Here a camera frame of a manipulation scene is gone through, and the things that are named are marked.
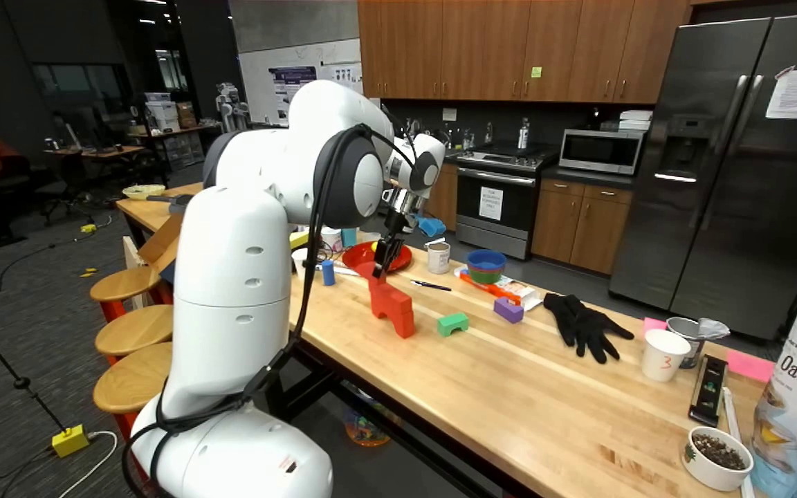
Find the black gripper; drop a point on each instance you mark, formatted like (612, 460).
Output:
(388, 244)

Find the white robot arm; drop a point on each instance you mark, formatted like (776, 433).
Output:
(330, 164)

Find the large orange arch block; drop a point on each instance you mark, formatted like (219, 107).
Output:
(395, 305)

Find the blue cylinder block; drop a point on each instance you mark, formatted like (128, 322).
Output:
(329, 268)

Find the green small block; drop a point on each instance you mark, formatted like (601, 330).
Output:
(452, 325)

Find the purple small block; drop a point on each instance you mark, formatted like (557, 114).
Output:
(507, 311)

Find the red plate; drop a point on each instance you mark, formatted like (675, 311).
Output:
(365, 257)

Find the black pen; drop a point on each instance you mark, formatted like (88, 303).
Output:
(433, 285)

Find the white mug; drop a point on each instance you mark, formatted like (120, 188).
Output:
(438, 255)

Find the blue green bowl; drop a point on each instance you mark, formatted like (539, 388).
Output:
(485, 262)

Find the black oven stove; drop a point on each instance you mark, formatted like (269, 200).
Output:
(496, 200)

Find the black glove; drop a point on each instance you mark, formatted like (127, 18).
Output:
(586, 330)

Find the silver microwave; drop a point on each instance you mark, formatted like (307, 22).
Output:
(601, 149)

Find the red stool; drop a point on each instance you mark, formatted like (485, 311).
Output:
(134, 341)

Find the white paper cup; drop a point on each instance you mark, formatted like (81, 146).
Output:
(664, 355)

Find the stainless steel refrigerator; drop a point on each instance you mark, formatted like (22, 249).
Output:
(712, 229)

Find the black phone remote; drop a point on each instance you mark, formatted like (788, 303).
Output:
(711, 391)

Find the pink sticky pad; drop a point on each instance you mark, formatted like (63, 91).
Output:
(749, 365)

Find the white bowl with food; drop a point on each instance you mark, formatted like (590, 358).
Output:
(716, 456)

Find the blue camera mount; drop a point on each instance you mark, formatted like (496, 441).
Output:
(430, 226)

